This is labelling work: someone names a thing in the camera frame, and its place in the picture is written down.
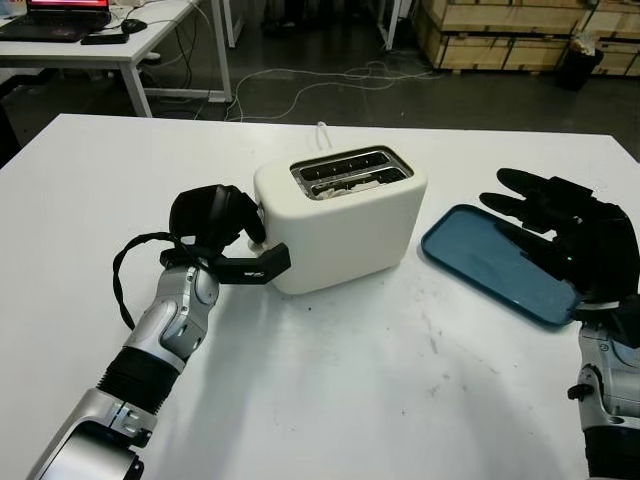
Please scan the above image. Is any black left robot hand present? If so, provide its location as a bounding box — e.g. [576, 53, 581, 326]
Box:
[167, 183, 269, 257]

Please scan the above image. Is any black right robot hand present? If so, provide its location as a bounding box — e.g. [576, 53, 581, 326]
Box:
[478, 167, 640, 302]

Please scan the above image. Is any blue plastic tray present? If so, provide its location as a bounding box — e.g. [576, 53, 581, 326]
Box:
[419, 202, 584, 329]

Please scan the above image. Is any white two-slot toaster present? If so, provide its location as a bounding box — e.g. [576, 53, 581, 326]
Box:
[252, 144, 429, 295]

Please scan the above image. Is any black trash bin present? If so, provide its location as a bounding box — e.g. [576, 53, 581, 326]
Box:
[564, 34, 606, 93]

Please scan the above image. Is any white office desk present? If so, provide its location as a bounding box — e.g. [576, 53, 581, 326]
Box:
[0, 0, 234, 119]

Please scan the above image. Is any wooden crate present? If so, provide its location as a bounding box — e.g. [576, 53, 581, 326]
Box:
[417, 0, 589, 76]
[589, 0, 640, 78]

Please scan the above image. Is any black phone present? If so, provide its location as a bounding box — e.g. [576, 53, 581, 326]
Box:
[80, 33, 130, 46]

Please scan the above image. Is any black laptop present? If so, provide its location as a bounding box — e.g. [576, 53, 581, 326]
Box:
[0, 0, 113, 43]

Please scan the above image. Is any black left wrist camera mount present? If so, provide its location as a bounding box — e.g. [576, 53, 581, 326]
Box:
[159, 241, 292, 286]

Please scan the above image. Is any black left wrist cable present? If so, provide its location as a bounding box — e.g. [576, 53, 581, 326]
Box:
[112, 231, 177, 331]

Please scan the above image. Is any white desk frame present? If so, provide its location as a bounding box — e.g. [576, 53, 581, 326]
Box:
[222, 0, 242, 49]

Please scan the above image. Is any white cable on floor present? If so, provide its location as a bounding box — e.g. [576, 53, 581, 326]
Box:
[227, 59, 437, 121]

